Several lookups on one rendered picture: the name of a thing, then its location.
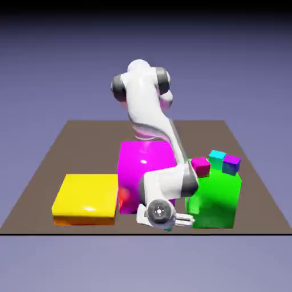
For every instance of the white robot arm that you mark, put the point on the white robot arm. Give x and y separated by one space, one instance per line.
143 107

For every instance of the small cyan cube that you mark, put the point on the small cyan cube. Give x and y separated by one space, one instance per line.
216 158

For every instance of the small purple cube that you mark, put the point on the small purple cube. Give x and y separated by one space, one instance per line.
230 165

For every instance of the large magenta box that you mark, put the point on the large magenta box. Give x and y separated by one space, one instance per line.
136 168

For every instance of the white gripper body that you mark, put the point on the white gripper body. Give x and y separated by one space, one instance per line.
183 220

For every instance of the large yellow box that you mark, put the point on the large yellow box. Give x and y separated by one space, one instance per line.
85 194

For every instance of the large green box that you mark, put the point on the large green box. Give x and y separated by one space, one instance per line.
216 198

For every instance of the small magenta cube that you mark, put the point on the small magenta cube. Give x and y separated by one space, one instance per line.
201 166

